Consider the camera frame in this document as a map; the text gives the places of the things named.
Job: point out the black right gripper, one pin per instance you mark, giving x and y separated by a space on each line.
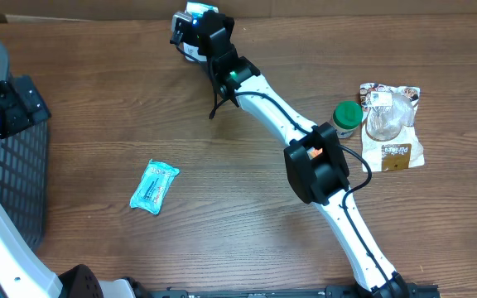
228 22

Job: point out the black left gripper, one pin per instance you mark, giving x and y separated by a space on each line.
8 97

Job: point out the green lid white jar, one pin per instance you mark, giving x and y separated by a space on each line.
346 117

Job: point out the large teal wipes pack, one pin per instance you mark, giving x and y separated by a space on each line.
155 182

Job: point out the beige paper bag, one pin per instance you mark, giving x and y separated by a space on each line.
388 134

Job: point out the small teal tissue pack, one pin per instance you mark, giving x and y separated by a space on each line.
197 9

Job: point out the orange tissue pack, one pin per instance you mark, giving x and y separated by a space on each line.
313 152

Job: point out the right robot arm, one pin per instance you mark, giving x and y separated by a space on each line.
314 158

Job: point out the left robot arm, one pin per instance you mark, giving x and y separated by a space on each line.
22 274

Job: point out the white barcode scanner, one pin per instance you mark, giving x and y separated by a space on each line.
193 51

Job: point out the grey plastic mesh basket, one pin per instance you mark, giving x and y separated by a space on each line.
23 174

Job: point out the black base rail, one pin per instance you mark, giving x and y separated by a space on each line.
328 292

